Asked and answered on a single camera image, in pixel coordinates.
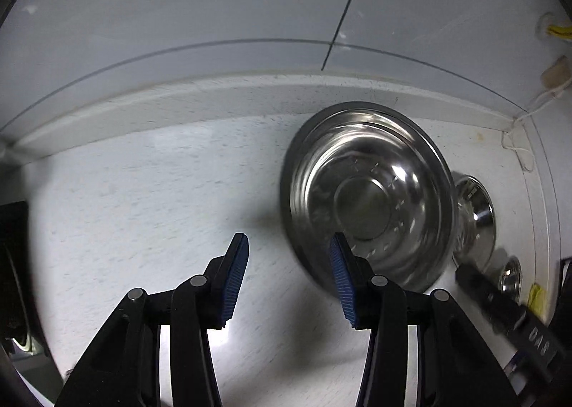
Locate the large stainless steel bowl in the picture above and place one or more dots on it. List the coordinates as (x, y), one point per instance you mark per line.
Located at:
(393, 183)

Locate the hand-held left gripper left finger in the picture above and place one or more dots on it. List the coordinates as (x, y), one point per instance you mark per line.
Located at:
(234, 284)

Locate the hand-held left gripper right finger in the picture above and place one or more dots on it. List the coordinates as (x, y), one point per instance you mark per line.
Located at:
(342, 284)

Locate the small stainless steel bowl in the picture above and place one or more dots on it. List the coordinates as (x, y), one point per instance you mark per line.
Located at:
(511, 276)

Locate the medium stainless steel bowl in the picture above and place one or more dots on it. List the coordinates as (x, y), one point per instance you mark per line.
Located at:
(478, 215)

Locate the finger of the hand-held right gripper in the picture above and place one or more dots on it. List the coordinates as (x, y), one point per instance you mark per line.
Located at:
(485, 293)

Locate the black appliance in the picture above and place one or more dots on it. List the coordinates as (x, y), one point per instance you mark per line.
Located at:
(15, 282)

